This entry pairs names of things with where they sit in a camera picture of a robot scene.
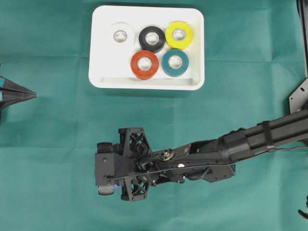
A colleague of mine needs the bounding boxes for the red tape roll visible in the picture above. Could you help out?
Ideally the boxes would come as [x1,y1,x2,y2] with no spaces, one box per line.
[130,50,159,80]

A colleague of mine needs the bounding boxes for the yellow tape roll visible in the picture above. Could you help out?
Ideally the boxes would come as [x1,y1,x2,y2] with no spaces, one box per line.
[165,21,193,50]

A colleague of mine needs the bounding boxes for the white tape roll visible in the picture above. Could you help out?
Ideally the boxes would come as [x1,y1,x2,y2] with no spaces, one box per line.
[107,22,135,48]

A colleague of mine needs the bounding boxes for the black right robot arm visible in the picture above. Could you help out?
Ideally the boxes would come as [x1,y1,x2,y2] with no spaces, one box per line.
[119,111,308,202]

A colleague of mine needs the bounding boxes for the white plastic tray case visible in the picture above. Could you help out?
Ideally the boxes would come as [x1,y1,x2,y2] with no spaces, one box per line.
[89,5,205,90]

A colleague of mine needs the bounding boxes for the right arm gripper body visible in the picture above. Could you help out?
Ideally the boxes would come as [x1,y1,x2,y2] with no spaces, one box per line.
[118,128,235,201]

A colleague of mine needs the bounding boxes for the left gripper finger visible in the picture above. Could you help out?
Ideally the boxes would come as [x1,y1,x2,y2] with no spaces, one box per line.
[0,76,36,96]
[0,95,36,114]

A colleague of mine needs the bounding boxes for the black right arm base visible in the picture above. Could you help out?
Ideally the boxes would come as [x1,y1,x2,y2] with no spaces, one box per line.
[289,78,308,114]

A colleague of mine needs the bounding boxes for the teal tape roll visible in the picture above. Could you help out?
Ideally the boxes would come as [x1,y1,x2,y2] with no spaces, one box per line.
[162,49,189,77]

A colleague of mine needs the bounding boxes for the black tape roll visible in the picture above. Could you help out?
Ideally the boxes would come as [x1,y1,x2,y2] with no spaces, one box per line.
[139,26,166,53]

